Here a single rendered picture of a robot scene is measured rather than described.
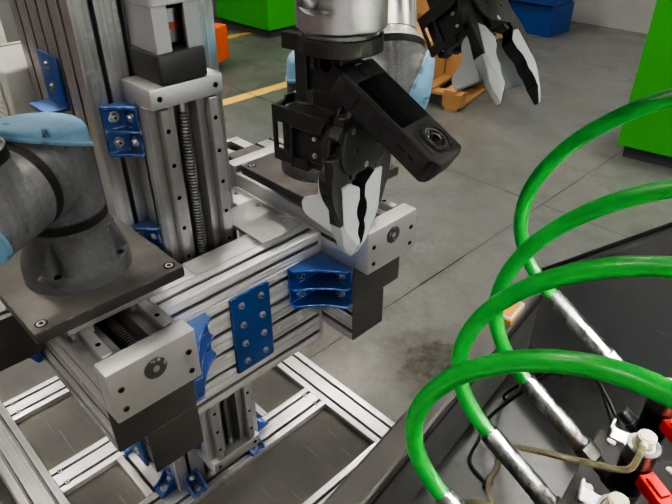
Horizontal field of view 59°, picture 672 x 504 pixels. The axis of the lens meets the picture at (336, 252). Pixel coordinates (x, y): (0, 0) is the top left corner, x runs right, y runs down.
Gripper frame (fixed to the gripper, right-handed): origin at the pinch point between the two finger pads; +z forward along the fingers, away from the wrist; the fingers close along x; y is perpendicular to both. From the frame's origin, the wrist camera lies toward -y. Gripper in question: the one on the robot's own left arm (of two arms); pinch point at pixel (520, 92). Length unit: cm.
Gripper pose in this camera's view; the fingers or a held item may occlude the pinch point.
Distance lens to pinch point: 73.7
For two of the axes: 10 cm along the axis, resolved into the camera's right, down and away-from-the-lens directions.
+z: 3.2, 9.4, -1.4
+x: -7.5, 1.6, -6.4
